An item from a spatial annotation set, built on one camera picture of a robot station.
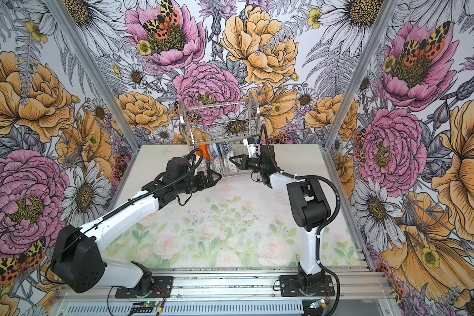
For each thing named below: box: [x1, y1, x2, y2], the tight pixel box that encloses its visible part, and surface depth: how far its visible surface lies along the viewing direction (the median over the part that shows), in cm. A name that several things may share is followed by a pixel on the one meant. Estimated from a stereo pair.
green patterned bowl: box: [224, 152, 239, 172], surface depth 94 cm
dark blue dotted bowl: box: [221, 140, 232, 156], surface depth 106 cm
